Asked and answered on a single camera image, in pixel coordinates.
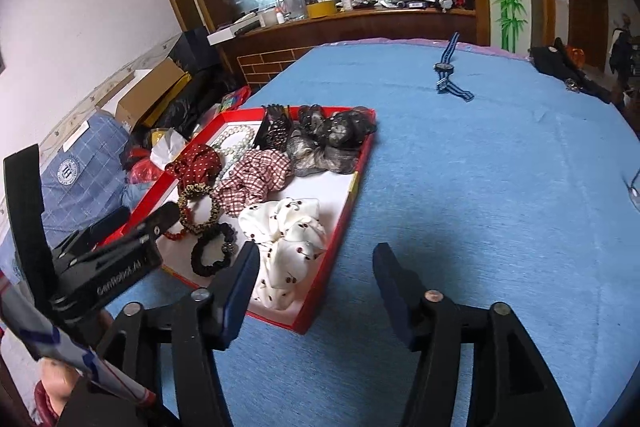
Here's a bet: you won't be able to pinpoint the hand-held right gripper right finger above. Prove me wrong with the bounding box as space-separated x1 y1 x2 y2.
372 242 578 427

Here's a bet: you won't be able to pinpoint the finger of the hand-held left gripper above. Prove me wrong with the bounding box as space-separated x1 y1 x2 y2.
52 202 181 264
75 206 133 244

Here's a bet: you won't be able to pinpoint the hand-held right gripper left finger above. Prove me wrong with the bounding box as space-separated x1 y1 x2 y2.
95 241 262 427

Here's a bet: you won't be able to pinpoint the leopard print hair tie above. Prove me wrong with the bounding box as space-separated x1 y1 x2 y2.
177 182 223 235

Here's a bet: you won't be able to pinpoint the black hair tie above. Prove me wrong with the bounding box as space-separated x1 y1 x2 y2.
190 222 238 279

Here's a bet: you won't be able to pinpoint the dark red dotted scrunchie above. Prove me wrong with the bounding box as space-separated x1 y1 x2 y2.
165 143 223 188

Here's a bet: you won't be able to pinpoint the white cherry print scrunchie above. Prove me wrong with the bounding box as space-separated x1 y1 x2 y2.
237 197 328 310

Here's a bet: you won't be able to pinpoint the white pearl necklace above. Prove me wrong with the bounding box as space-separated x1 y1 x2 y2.
207 147 252 192

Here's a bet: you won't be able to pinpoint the red plaid scrunchie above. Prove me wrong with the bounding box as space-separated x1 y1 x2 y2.
212 149 293 215

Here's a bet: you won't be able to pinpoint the pearl bracelet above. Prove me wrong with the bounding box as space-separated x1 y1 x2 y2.
212 126 252 154

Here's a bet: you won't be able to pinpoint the red tray with white inside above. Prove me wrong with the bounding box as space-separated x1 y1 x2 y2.
122 104 377 335

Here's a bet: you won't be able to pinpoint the black hair claw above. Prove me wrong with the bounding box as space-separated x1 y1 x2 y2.
252 104 293 152

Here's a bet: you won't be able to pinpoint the grey scrunchie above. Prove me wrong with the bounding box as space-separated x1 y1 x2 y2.
287 129 361 178

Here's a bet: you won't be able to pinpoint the black lace scrunchie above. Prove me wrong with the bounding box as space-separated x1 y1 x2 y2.
297 104 326 132
320 107 377 148

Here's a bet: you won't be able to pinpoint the person's left hand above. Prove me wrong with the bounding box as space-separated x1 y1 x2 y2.
37 357 92 414

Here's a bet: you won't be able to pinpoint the red plastic bag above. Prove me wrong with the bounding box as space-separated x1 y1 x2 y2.
125 157 166 185

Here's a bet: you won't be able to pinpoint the blue plaid bag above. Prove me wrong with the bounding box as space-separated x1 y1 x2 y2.
37 112 151 238

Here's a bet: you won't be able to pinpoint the crumpled white paper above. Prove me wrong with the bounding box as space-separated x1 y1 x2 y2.
150 129 188 168

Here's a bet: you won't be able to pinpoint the cardboard box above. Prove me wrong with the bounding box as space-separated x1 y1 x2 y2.
115 57 193 130

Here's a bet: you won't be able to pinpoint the black bag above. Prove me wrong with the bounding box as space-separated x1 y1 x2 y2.
150 72 241 132

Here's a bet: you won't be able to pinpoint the blue tablecloth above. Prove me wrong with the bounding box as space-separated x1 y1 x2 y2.
102 38 640 427

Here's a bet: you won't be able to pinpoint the colourful box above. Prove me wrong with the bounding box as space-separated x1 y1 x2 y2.
215 87 251 115

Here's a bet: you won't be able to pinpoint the long white box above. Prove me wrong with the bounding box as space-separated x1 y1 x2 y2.
207 19 261 46

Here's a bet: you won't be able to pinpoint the blue striped wristwatch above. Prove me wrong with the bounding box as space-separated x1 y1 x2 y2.
432 32 475 104

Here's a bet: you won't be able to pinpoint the wooden counter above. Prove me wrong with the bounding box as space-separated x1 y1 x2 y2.
220 7 478 88

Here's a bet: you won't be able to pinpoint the black pouch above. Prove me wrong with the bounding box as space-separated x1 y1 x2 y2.
527 38 613 104

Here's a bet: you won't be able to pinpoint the wooden door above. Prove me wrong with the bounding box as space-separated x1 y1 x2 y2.
562 0 611 70

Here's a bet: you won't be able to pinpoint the wire frame glasses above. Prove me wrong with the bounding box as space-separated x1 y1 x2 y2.
622 172 640 208

